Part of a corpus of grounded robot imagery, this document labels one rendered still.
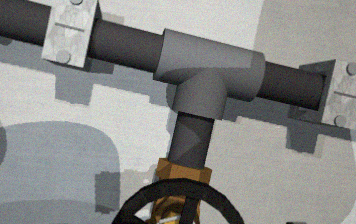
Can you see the white tag on grey metal chain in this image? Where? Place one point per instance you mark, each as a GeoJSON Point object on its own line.
{"type": "Point", "coordinates": [169, 219]}

